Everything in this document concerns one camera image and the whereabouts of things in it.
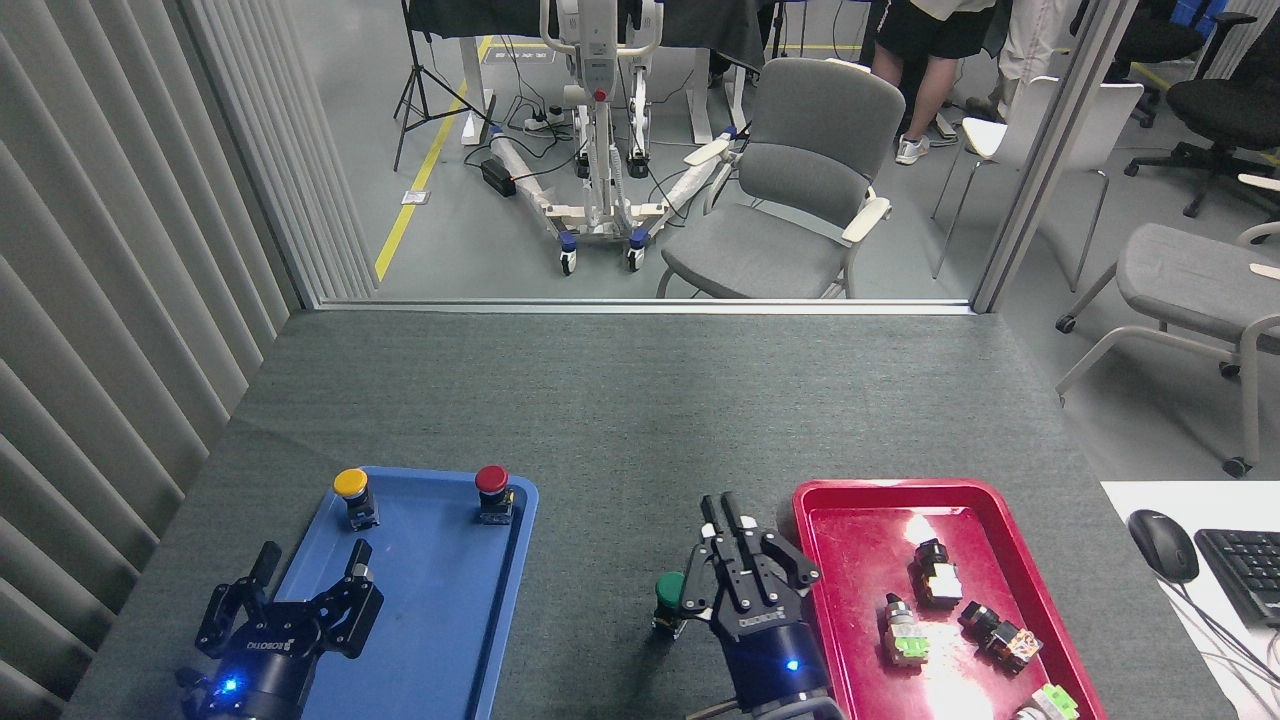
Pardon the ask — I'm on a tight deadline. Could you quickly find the white and green switch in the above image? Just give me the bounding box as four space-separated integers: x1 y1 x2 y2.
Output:
1012 683 1081 720

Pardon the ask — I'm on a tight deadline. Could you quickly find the person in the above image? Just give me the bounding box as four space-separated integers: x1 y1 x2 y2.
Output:
868 0 1001 166
965 0 1086 123

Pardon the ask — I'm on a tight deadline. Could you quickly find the silver and green switch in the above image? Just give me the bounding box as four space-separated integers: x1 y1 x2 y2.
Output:
882 593 931 669

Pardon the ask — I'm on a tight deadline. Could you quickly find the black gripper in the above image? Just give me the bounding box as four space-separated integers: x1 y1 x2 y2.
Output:
195 540 385 720
683 492 831 713

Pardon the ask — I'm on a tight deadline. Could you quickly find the black computer mouse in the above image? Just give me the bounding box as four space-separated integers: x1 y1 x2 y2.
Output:
1127 509 1200 585

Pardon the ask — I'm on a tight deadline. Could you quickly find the silver post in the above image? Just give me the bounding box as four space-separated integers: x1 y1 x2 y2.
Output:
972 0 1143 314

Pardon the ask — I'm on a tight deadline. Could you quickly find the red plastic tray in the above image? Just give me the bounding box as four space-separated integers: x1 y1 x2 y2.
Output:
791 478 1109 720

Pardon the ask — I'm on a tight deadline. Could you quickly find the black keyboard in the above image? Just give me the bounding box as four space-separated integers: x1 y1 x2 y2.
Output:
1194 528 1280 629

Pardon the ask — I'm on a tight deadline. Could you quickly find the black tripod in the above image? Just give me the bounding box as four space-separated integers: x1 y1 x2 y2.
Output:
392 0 491 173

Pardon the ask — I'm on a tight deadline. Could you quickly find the white plastic chair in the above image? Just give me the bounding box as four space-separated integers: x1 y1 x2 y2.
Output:
931 76 1145 294

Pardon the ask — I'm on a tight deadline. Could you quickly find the white wheeled stand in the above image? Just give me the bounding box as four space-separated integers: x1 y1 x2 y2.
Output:
488 0 746 276

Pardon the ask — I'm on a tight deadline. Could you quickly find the red push button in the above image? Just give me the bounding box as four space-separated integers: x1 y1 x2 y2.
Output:
474 465 516 526

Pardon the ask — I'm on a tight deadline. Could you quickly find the mouse cable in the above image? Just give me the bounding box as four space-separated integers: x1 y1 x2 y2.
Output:
1163 578 1280 693

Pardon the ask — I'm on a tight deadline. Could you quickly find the yellow push button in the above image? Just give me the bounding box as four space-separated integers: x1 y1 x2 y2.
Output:
332 467 380 532

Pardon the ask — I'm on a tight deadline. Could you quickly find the grey armchair with pale arms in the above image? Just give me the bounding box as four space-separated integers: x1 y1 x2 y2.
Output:
655 57 907 300

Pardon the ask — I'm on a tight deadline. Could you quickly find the black office chair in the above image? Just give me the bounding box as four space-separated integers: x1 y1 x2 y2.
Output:
1123 12 1280 219
1070 0 1206 129

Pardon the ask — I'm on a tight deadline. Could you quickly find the green push button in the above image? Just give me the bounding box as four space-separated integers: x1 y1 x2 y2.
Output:
652 571 691 639

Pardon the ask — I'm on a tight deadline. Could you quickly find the black and orange switch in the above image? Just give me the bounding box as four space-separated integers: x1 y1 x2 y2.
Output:
958 600 1043 675

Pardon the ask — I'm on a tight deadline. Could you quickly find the black and white switch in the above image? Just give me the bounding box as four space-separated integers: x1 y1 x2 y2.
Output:
912 538 965 610

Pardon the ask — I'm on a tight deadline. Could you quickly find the grey chair on castors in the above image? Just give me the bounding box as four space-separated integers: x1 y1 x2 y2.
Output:
1055 175 1280 478

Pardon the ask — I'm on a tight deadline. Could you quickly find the blue plastic tray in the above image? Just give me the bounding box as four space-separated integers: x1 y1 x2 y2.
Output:
218 466 540 720

